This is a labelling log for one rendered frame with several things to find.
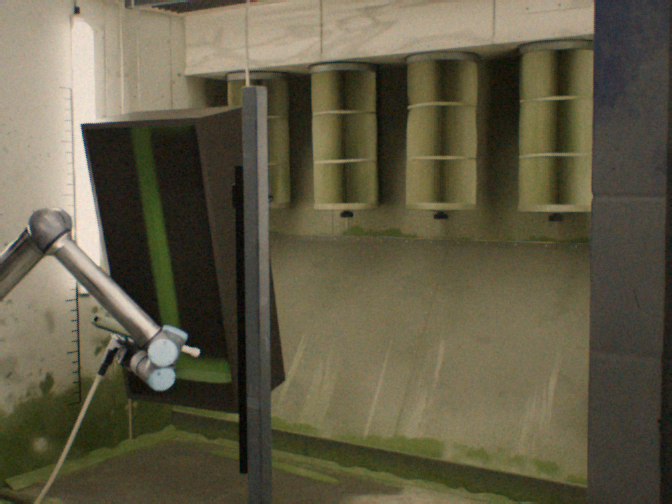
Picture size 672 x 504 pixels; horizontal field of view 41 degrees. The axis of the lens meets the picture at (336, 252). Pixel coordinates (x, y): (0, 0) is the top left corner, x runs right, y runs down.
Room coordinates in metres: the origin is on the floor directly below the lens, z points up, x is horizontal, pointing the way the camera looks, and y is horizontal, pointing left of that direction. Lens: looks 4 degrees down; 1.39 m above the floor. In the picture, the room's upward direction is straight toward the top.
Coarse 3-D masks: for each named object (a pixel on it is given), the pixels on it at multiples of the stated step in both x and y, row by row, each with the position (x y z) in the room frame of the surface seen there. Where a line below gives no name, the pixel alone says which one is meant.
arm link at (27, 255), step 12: (72, 228) 3.09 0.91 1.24; (24, 240) 3.00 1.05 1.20; (12, 252) 2.99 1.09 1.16; (24, 252) 2.99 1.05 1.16; (36, 252) 3.00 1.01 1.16; (0, 264) 2.99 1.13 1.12; (12, 264) 2.99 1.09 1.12; (24, 264) 3.00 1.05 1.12; (36, 264) 3.04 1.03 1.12; (0, 276) 2.99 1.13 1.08; (12, 276) 3.00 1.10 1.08; (24, 276) 3.04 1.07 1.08; (0, 288) 3.00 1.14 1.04; (12, 288) 3.03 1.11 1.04; (0, 300) 3.03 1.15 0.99
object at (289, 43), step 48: (336, 0) 4.34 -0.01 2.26; (384, 0) 4.19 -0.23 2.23; (432, 0) 4.05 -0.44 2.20; (480, 0) 3.92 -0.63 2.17; (528, 0) 3.79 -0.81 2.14; (576, 0) 3.68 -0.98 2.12; (192, 48) 4.86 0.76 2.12; (240, 48) 4.67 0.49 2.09; (288, 48) 4.50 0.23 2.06; (336, 48) 4.34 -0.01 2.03; (384, 48) 4.18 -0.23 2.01; (432, 48) 4.04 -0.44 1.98; (480, 48) 4.00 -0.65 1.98
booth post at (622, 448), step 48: (624, 0) 2.14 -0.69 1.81; (624, 48) 2.14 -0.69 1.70; (624, 96) 2.14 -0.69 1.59; (624, 144) 2.14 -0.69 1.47; (624, 192) 2.14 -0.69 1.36; (624, 240) 2.14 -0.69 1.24; (624, 288) 2.14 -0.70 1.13; (624, 336) 2.13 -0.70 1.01; (624, 384) 2.13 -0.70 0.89; (624, 432) 2.13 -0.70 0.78; (624, 480) 2.13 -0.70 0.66
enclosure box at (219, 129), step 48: (96, 144) 3.69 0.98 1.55; (144, 144) 3.92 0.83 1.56; (192, 144) 3.80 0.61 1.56; (240, 144) 3.55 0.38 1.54; (96, 192) 3.68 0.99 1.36; (144, 192) 3.94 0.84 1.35; (192, 192) 3.85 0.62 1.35; (144, 240) 3.94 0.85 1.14; (192, 240) 3.91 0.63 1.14; (144, 288) 3.93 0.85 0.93; (192, 288) 3.97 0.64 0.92; (192, 336) 4.03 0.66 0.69; (144, 384) 3.92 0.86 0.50; (192, 384) 3.90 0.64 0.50
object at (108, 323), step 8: (96, 320) 3.20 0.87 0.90; (104, 320) 3.21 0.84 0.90; (112, 320) 3.23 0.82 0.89; (104, 328) 3.21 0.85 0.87; (112, 328) 3.23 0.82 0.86; (120, 328) 3.25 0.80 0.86; (112, 352) 3.26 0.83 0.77; (192, 352) 3.50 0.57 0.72; (104, 360) 3.26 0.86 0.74; (112, 360) 3.27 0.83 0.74; (104, 368) 3.26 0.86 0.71
